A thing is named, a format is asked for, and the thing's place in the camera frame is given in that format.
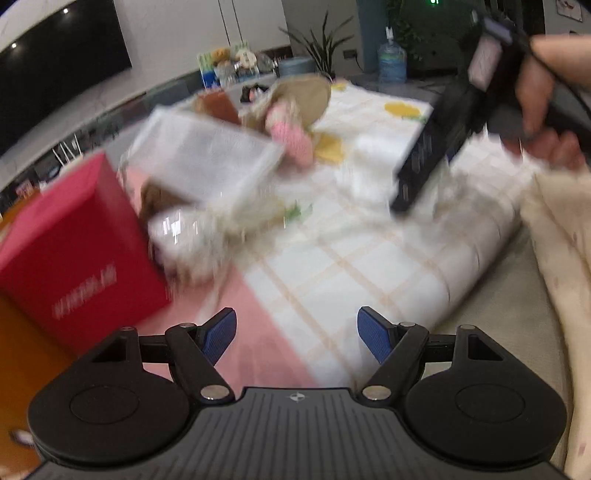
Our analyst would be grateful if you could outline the blue water bottle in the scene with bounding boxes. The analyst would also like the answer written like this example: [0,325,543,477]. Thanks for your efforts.
[378,27,407,84]

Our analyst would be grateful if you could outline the yellow cleaning cloth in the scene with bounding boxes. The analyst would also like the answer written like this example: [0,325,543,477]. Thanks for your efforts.
[312,132,345,165]

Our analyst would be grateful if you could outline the pink white crochet toy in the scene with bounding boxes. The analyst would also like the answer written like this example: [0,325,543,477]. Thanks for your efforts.
[264,98,314,169]

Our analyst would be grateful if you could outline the black television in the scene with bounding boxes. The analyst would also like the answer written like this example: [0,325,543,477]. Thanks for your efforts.
[1,1,131,152]

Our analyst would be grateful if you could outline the grey blue trash can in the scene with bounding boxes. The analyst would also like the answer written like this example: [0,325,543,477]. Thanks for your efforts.
[279,57,317,78]

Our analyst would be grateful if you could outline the beige slipper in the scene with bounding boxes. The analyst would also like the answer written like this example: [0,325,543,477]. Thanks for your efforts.
[240,74,332,132]

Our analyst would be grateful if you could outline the cream patterned sofa cushion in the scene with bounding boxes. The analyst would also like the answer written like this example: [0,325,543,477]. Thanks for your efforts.
[521,171,590,479]

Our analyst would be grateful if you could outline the person right hand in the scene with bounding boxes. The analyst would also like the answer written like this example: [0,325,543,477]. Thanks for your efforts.
[516,35,590,170]

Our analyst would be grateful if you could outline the orange white storage box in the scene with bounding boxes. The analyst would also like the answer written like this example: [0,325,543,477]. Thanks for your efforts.
[1,195,72,479]

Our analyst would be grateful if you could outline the checked lemon tablecloth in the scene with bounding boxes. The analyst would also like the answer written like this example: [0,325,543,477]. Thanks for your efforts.
[124,80,528,388]

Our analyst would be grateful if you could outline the red cardboard box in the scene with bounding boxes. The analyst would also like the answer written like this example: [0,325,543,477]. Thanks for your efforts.
[1,152,170,354]

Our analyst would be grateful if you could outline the clear plastic wrapped bundle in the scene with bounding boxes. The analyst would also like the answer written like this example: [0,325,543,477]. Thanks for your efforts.
[147,202,250,282]

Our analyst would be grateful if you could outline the teddy bear toy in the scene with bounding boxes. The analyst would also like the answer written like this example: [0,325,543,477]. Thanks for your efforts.
[211,48,232,70]

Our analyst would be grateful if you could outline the potted green plant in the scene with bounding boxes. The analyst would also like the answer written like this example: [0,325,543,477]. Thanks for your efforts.
[279,10,355,81]

